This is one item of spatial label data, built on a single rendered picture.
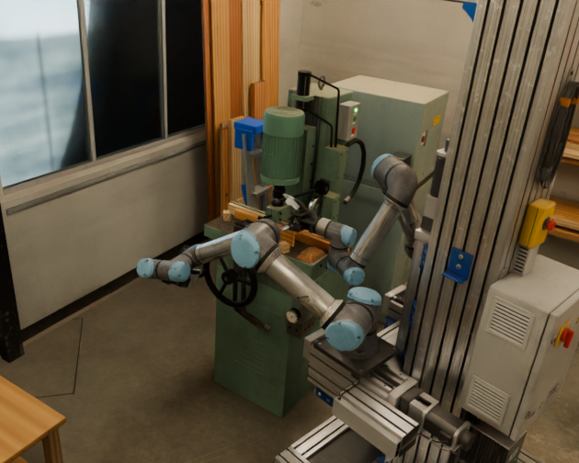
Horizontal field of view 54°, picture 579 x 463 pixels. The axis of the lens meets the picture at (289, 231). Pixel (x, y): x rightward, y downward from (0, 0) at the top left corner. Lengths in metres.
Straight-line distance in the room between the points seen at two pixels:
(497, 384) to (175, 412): 1.65
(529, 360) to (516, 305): 0.17
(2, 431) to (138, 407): 0.92
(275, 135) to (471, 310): 1.07
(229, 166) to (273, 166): 1.55
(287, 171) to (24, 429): 1.39
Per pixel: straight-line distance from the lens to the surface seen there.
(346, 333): 1.85
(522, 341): 1.83
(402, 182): 2.11
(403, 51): 4.73
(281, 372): 2.81
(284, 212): 2.61
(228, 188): 4.07
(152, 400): 3.08
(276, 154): 2.45
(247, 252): 1.87
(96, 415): 3.05
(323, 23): 5.00
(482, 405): 2.01
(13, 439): 2.26
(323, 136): 2.61
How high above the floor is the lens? 2.08
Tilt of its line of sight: 26 degrees down
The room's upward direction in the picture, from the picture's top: 5 degrees clockwise
